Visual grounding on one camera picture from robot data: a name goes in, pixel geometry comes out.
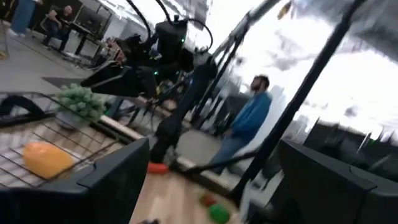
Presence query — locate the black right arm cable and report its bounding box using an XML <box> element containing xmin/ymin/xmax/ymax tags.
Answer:
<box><xmin>126</xmin><ymin>0</ymin><xmax>215</xmax><ymax>54</ymax></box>

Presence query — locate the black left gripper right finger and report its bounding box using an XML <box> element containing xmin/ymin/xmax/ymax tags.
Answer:
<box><xmin>277</xmin><ymin>139</ymin><xmax>398</xmax><ymax>224</ymax></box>

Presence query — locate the yellow orange mango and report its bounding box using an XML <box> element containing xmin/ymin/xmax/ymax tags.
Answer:
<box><xmin>22</xmin><ymin>141</ymin><xmax>75</xmax><ymax>180</ymax></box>

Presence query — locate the person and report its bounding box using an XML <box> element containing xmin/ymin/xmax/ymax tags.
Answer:
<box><xmin>208</xmin><ymin>74</ymin><xmax>274</xmax><ymax>175</ymax></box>
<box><xmin>42</xmin><ymin>4</ymin><xmax>74</xmax><ymax>52</ymax></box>
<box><xmin>7</xmin><ymin>0</ymin><xmax>43</xmax><ymax>38</ymax></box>

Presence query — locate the black frame bracket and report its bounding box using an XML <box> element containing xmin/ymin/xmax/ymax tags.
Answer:
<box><xmin>0</xmin><ymin>95</ymin><xmax>46</xmax><ymax>127</ymax></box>

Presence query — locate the black wire basket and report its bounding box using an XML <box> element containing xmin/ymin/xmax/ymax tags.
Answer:
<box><xmin>0</xmin><ymin>91</ymin><xmax>125</xmax><ymax>189</ymax></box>

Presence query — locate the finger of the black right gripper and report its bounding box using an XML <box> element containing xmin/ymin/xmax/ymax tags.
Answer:
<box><xmin>80</xmin><ymin>65</ymin><xmax>134</xmax><ymax>90</ymax></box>
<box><xmin>91</xmin><ymin>76</ymin><xmax>138</xmax><ymax>98</ymax></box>

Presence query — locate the orange carrot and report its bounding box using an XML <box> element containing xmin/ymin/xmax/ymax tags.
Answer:
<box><xmin>147</xmin><ymin>162</ymin><xmax>171</xmax><ymax>175</ymax></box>

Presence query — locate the small green pepper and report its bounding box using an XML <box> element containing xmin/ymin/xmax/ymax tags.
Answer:
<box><xmin>207</xmin><ymin>203</ymin><xmax>231</xmax><ymax>224</ymax></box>

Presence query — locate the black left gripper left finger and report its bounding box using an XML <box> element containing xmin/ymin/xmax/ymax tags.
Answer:
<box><xmin>0</xmin><ymin>138</ymin><xmax>151</xmax><ymax>224</ymax></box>

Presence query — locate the green faux potted plant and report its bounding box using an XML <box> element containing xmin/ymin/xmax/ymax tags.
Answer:
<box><xmin>54</xmin><ymin>83</ymin><xmax>107</xmax><ymax>130</ymax></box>

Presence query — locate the black aluminium table frame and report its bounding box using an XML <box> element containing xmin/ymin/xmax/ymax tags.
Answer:
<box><xmin>90</xmin><ymin>0</ymin><xmax>369</xmax><ymax>208</ymax></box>

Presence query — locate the red chili pepper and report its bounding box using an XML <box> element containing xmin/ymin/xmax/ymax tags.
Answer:
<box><xmin>198</xmin><ymin>192</ymin><xmax>218</xmax><ymax>208</ymax></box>

